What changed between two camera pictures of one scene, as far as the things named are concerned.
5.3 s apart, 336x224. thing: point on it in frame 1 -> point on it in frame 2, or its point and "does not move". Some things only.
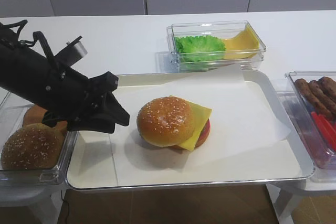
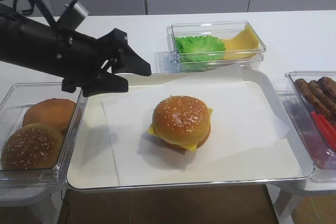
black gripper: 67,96 -> 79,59
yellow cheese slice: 201,116 -> 191,146
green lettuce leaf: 202,48 does not move
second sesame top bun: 32,146 does not move
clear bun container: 12,108 does not move
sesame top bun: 165,121 -> 182,119
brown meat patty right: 329,86 does not move
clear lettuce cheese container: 207,46 does not move
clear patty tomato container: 314,95 does not move
